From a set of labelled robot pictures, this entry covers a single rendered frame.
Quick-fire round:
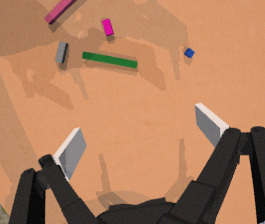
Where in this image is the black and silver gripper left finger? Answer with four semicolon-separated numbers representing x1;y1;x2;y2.
8;127;101;224

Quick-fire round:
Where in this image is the small magenta block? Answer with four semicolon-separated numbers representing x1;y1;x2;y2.
102;19;114;36

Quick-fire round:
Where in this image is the green rod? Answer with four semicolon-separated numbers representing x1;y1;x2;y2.
82;52;138;69

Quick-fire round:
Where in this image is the pink rod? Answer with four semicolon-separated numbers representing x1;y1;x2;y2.
44;0;77;25

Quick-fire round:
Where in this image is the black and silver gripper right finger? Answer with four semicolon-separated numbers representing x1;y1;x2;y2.
158;103;265;224

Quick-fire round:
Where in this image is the short grey rod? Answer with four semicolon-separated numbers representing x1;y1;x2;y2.
55;41;68;63

